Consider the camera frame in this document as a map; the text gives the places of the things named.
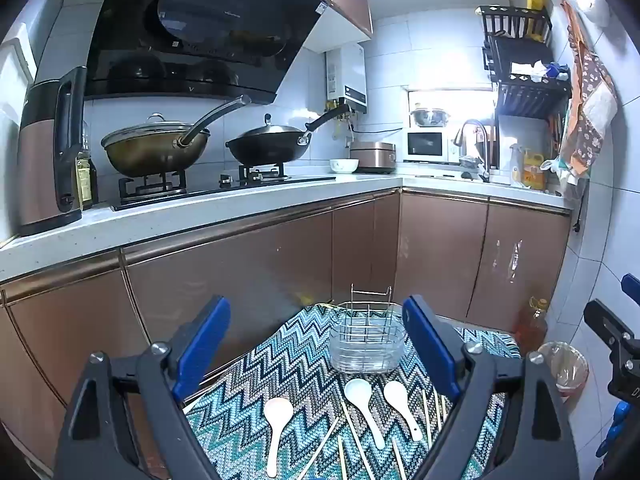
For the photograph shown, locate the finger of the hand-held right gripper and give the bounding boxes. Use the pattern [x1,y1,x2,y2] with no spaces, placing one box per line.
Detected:
[584,299,640,361]
[621,274,640,307]

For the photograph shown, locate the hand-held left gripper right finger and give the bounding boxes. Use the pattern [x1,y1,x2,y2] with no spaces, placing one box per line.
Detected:
[402,294,581,480]

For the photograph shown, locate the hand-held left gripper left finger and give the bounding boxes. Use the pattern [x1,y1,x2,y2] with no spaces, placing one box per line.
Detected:
[52,295,232,480]

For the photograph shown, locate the wire utensil holder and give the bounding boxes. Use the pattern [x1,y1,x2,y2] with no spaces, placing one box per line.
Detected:
[328,284,407,373]

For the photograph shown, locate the white ceramic spoon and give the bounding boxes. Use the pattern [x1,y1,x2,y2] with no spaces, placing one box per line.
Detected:
[263,397,294,478]
[383,381,423,442]
[344,379,386,450]

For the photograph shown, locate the person's right hand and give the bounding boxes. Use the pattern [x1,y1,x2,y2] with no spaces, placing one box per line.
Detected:
[596,401,632,458]

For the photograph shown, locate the clear trash bin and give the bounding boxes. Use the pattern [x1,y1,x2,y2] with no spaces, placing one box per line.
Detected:
[536,341,590,403]

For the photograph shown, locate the large cooking oil bottle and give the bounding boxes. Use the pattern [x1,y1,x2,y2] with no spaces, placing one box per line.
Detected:
[515,296,550,356]

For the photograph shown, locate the zigzag patterned table mat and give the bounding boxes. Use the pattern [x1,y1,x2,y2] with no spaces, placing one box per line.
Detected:
[182,302,521,480]

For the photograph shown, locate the white plastic bag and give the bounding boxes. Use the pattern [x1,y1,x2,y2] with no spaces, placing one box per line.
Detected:
[540,157,572,196]

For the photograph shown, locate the black gas stove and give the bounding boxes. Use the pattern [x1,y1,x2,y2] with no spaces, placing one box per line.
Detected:
[110,164,337,212]

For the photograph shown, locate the yellow detergent bottle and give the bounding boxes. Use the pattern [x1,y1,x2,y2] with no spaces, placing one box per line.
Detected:
[522,152,546,191]

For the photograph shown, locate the brown patterned cloth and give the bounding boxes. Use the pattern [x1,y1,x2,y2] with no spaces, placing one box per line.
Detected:
[557,0,621,178]

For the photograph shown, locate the brown rice cooker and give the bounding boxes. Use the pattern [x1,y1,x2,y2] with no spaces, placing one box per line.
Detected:
[349,141,397,175]

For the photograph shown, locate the golden wok with glass lid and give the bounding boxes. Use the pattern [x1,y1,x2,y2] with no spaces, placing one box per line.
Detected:
[101,95,252,177]

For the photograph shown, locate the white microwave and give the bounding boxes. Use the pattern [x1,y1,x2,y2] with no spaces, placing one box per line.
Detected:
[405,129,461,165]

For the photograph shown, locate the glass oil bottle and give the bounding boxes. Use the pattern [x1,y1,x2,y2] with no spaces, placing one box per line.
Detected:
[75,122,99,211]

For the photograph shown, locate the steel faucet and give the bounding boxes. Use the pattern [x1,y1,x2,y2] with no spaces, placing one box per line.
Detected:
[454,119,491,183]

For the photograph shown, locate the black wok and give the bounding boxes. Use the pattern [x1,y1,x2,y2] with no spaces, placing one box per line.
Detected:
[225,104,351,166]

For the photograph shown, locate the black kitchen rack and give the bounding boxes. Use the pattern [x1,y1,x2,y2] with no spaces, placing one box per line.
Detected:
[476,5,573,121]

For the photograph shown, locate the steel pot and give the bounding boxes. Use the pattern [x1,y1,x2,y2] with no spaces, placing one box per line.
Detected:
[410,105,452,128]

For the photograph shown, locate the brown electric kettle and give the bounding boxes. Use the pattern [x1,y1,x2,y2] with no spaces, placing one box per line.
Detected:
[17,66,88,237]

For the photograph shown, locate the white water heater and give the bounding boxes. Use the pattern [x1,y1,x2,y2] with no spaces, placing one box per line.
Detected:
[326,42,368,113]

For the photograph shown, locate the black range hood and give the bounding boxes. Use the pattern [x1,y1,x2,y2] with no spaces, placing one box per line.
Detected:
[84,0,335,106]

